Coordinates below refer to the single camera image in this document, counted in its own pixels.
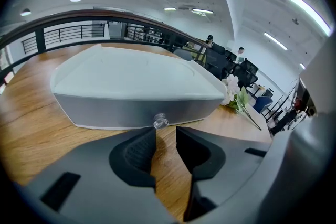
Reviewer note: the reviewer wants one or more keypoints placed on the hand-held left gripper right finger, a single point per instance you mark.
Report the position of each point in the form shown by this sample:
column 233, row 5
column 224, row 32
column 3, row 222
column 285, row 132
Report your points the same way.
column 223, row 147

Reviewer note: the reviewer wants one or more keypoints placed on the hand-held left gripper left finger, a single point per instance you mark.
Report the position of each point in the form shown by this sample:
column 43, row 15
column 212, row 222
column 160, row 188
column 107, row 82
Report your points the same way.
column 99, row 165

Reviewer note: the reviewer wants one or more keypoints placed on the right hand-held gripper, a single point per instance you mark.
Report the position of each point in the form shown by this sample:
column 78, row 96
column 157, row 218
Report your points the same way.
column 320, row 81

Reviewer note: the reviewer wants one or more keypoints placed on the grey drawer with clear knob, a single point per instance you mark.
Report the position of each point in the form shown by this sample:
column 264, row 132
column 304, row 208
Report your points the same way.
column 118, row 111

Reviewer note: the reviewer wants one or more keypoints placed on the white storage box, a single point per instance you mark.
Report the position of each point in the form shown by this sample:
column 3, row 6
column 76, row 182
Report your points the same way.
column 126, row 73

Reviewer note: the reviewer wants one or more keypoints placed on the white artificial flower sprig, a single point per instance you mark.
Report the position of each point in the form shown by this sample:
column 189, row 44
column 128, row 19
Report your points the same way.
column 236, row 94

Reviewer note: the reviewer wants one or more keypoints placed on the blue office chair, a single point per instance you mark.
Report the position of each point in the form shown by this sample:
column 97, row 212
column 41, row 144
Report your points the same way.
column 263, row 103

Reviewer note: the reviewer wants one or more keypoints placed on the long ceiling tube light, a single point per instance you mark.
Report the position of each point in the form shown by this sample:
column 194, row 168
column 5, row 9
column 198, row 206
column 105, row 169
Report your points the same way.
column 275, row 41
column 202, row 11
column 170, row 9
column 309, row 11

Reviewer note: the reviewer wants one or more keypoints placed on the black office chair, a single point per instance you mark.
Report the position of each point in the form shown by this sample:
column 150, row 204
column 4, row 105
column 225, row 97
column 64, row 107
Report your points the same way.
column 216, row 61
column 246, row 73
column 232, row 61

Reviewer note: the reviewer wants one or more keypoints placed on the grey office chair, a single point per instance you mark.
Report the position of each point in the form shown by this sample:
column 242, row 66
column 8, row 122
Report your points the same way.
column 183, row 54

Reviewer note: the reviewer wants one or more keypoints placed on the dark metal railing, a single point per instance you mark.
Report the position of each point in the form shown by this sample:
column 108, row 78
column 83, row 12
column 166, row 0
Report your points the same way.
column 39, row 39

